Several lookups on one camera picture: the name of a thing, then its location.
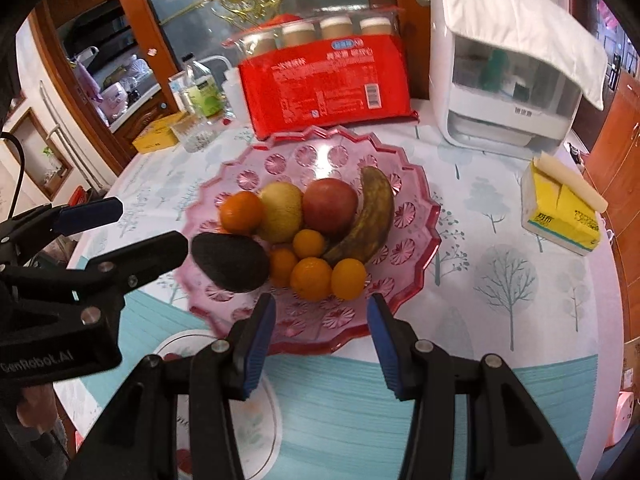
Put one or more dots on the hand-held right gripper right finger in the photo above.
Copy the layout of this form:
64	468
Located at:
387	350

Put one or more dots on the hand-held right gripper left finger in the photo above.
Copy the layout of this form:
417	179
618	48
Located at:
257	345

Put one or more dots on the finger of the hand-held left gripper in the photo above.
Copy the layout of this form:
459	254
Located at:
145	257
90	215

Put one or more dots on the pink plastic fruit tray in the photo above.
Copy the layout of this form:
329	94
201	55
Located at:
400	270

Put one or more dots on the dark avocado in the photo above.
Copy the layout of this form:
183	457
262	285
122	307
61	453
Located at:
230	262

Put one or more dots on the large orange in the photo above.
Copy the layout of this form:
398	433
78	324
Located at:
242	212

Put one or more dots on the overripe brown banana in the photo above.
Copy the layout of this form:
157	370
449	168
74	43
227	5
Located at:
372	200

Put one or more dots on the person's left hand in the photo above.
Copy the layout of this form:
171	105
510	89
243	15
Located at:
37	407

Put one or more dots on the red plastic object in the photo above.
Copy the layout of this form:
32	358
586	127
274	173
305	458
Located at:
80	196

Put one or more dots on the small orange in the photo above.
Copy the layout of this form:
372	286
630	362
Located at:
309	243
348	278
310	279
283	266

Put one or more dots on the yellow cardboard box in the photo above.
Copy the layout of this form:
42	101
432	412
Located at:
155	137

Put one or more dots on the clear plastic measuring cup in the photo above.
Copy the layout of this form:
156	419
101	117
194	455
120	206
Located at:
197	135

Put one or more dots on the yellow pear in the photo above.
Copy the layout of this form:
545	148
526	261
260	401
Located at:
280	210

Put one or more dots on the white blue carton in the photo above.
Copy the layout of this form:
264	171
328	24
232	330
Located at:
177	90

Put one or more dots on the red apple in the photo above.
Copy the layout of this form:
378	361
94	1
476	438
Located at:
330	205

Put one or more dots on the clear bottle with green label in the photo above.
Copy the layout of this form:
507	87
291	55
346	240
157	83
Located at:
205	100

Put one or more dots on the white squeeze wash bottle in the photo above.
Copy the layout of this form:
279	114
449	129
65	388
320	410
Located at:
235	95

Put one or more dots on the wooden glass cabinet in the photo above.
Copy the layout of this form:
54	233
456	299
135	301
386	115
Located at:
145	15

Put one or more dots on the yellow tissue pack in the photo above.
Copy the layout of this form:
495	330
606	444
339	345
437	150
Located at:
555	215

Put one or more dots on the brown cardboard box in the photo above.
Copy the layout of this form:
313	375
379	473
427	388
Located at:
632	365

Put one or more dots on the red paper cup pack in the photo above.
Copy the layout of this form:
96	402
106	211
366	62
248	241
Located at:
325	90

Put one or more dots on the pink round object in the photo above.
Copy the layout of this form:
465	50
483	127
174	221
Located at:
625	420

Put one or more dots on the white countertop appliance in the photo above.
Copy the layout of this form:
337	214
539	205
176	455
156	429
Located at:
445	85

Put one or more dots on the wooden door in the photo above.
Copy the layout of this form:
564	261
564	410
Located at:
620	160

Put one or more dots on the white cloth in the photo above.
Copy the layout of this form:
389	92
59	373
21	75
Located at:
525	25

